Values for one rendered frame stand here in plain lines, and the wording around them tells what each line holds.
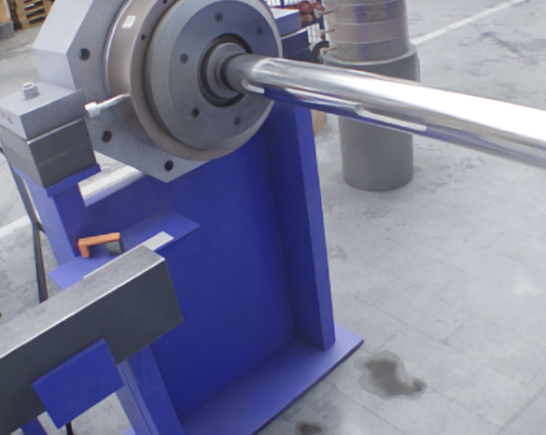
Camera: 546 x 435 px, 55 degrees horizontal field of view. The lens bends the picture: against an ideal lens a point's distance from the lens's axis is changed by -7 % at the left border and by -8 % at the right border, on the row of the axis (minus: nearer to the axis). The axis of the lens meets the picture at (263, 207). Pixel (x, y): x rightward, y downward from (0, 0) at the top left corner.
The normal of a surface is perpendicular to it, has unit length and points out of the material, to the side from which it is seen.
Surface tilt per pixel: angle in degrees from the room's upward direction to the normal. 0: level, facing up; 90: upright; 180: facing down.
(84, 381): 90
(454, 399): 0
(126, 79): 78
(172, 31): 66
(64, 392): 90
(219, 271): 90
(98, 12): 90
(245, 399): 0
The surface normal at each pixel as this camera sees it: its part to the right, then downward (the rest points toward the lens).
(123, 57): -0.72, 0.07
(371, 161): -0.28, 0.52
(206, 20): 0.67, 0.29
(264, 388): -0.15, -0.85
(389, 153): 0.20, 0.47
